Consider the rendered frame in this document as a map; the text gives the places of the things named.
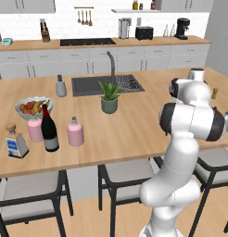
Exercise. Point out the silver kettle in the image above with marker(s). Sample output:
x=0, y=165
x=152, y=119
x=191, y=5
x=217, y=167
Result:
x=124, y=28

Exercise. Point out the green plant in grey pot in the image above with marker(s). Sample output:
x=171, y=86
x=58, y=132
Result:
x=109, y=103

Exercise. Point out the pink plastic bottle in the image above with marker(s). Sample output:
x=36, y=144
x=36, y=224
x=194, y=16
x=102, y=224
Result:
x=35, y=131
x=75, y=134

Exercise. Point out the wooden knife block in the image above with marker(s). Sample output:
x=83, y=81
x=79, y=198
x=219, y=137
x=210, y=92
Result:
x=45, y=35

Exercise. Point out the black hob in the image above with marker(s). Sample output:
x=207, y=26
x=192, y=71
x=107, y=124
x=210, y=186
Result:
x=87, y=42

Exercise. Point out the wooden hanging spoon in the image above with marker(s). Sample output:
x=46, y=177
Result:
x=82, y=18
x=86, y=18
x=90, y=19
x=78, y=18

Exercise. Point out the dark grey sink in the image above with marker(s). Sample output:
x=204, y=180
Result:
x=88, y=86

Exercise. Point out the red jar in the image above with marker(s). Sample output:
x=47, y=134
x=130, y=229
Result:
x=153, y=5

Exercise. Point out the grey tap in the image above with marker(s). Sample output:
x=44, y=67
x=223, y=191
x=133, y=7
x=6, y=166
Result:
x=112, y=66

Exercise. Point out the small brown jar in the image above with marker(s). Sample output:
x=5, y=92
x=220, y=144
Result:
x=141, y=6

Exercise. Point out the black toaster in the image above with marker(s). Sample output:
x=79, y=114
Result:
x=144, y=33

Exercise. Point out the grey soap dispenser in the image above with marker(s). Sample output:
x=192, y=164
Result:
x=60, y=89

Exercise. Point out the white wall socket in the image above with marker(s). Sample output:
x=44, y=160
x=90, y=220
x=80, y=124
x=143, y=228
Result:
x=139, y=21

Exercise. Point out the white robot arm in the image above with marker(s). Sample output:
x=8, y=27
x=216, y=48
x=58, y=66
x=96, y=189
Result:
x=180, y=172

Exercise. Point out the square glass bottle blue label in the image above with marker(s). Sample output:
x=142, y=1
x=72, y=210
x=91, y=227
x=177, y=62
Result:
x=16, y=145

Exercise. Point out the amber jar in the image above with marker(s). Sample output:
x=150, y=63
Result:
x=135, y=5

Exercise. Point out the dark glass wine bottle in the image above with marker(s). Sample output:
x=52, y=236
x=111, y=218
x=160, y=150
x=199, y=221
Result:
x=50, y=132

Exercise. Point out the white wall shelf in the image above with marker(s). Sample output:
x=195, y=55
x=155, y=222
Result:
x=134, y=10

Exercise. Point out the grey base cupboard run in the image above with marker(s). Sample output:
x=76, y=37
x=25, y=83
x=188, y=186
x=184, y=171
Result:
x=75, y=60

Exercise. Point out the clear glass bottle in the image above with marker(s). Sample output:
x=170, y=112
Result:
x=172, y=31
x=166, y=31

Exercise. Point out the white fruit bowl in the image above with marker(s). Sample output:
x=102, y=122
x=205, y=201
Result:
x=22, y=114

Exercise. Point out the black stool grey seat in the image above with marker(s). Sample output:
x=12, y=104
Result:
x=216, y=166
x=125, y=176
x=29, y=191

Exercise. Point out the grey wall cupboards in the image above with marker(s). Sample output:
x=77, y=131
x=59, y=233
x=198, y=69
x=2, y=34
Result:
x=26, y=6
x=187, y=5

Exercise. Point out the yellow banana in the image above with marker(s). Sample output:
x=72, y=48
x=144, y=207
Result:
x=38, y=105

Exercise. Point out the black coffee machine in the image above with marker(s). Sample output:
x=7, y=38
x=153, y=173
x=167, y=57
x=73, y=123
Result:
x=182, y=29

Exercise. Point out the wooden tool rail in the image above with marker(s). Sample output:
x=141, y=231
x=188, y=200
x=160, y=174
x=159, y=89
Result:
x=84, y=7

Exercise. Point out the small teal device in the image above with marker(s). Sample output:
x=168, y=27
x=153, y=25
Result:
x=7, y=41

